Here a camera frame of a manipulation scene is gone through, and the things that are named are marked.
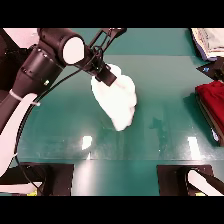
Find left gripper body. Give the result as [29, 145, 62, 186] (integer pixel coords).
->
[93, 63, 118, 87]

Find white T-shirt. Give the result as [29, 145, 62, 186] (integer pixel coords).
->
[90, 63, 138, 133]

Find red garment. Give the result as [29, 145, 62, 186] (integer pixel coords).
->
[195, 80, 224, 148]

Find heap of clothes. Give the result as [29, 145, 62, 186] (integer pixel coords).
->
[190, 27, 224, 63]

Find black cable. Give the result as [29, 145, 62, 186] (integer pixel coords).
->
[14, 65, 87, 197]

